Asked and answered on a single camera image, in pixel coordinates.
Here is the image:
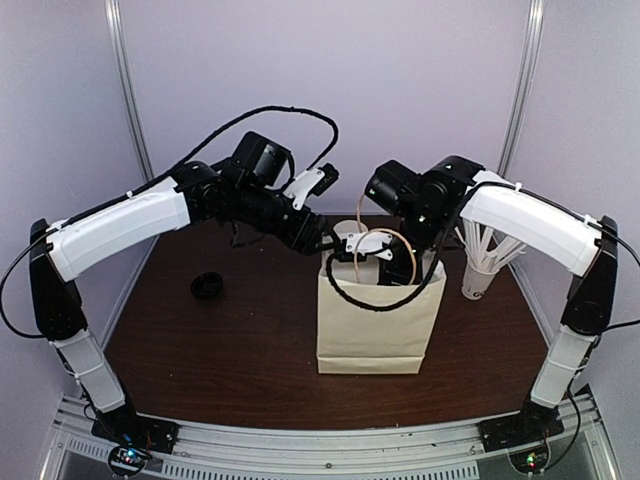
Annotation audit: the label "white paper bag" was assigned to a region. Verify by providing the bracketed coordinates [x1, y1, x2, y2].
[316, 252, 447, 375]

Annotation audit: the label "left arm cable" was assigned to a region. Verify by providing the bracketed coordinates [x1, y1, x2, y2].
[0, 104, 340, 339]

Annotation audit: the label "left aluminium frame post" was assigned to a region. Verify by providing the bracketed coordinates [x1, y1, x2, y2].
[103, 0, 169, 221]

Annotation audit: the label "black cup lid stack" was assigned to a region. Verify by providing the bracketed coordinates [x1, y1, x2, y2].
[190, 272, 224, 300]

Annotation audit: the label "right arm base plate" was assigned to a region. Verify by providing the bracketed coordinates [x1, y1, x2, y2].
[478, 412, 565, 476]

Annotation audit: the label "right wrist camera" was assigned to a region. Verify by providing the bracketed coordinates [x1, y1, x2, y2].
[339, 231, 393, 261]

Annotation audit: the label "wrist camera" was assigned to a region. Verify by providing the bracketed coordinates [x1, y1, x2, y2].
[339, 231, 393, 261]
[283, 163, 339, 211]

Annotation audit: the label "right aluminium frame post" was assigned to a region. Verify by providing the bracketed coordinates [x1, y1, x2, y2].
[494, 0, 546, 177]

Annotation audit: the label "white paper cup stack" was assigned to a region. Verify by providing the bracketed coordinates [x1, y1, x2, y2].
[334, 219, 368, 238]

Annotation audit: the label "cup holding stirrers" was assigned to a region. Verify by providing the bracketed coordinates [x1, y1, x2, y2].
[461, 260, 498, 301]

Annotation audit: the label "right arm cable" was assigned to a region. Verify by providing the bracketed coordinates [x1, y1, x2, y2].
[327, 182, 516, 312]

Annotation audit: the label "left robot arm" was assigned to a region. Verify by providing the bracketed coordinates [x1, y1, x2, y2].
[23, 132, 339, 444]

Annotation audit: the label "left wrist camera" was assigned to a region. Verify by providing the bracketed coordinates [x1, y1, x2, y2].
[283, 163, 339, 211]

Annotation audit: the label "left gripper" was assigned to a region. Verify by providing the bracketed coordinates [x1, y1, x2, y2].
[233, 181, 342, 256]

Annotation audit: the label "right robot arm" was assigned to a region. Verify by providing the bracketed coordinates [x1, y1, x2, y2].
[365, 156, 618, 442]

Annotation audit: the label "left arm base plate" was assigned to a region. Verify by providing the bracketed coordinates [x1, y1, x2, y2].
[91, 416, 179, 478]

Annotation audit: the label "white wrapped stirrers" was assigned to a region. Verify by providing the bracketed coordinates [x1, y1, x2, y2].
[454, 219, 526, 274]

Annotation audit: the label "aluminium frame post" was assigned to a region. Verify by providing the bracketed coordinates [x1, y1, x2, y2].
[494, 0, 546, 177]
[103, 0, 169, 221]

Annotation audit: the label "front aluminium rail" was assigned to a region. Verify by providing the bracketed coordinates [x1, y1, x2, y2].
[34, 393, 622, 479]

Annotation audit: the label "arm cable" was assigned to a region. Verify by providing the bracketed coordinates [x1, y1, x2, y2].
[0, 104, 340, 339]
[327, 182, 516, 312]

